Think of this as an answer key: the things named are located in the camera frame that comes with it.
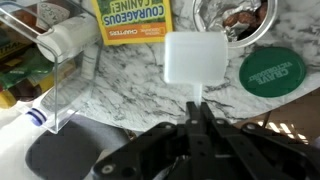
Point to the green round lid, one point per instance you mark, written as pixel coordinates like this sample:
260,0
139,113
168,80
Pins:
272,71

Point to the open glass container with foil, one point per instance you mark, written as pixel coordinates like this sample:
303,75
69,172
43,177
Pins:
240,20

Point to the grey office chair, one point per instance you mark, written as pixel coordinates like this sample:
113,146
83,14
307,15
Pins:
73,150

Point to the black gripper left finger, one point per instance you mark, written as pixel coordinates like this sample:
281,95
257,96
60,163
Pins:
195,150

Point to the yellow children's book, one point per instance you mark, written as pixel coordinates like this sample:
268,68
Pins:
133,20

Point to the clear acrylic organizer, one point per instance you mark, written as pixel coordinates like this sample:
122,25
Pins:
63,93

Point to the yellow lidded jar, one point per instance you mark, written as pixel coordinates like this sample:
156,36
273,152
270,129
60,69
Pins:
6,99

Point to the blue capped white bottle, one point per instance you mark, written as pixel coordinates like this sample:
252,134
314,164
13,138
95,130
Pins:
36,116

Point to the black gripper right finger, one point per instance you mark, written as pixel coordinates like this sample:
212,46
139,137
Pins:
226,156

